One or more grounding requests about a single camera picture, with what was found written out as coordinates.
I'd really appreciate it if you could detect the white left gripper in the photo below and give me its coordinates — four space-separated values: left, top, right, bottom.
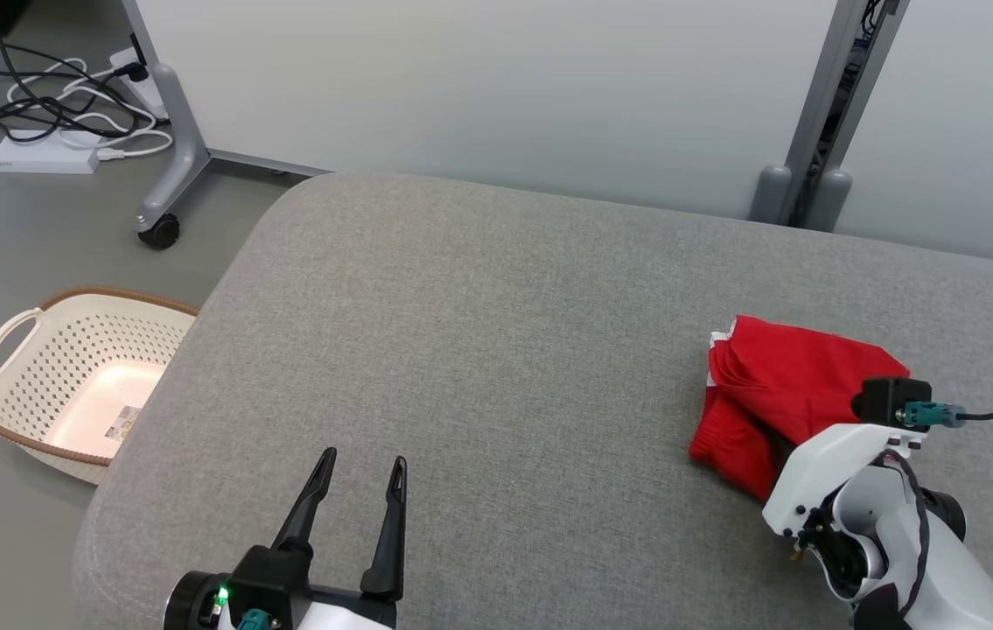
163 446 409 630

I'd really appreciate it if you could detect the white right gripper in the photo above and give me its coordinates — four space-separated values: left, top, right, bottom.
762 423 931 541

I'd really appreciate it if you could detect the red shorts white trim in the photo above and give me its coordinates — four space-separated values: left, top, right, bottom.
688 314 913 505

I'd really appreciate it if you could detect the paper sticker label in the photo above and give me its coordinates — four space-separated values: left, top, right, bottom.
106 404 143 442

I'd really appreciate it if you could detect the grey fabric sofa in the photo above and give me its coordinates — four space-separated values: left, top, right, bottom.
72 171 993 630

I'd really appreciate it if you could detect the cream perforated laundry basket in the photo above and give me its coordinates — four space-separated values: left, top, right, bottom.
0 285 200 487

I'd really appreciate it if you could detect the black caster wheel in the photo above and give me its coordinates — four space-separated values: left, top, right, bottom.
136 213 181 252

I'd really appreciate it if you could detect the grey metal partition leg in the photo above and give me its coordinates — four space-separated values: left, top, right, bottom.
118 0 332 234

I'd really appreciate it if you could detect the white power strip black plug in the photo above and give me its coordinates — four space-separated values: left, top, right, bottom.
108 45 170 121

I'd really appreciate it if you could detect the long white power strip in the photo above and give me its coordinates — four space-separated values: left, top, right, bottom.
0 129 102 175

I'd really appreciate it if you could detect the thin braided right arm cable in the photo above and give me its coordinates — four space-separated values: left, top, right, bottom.
888 449 932 606

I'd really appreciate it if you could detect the right camera cable teal plug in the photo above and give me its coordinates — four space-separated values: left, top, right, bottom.
896 395 993 431

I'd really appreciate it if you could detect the white floor cable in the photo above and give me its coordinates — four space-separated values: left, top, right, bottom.
6 57 175 163

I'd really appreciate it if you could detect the black floor cable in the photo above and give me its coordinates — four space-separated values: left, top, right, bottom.
0 22 156 141

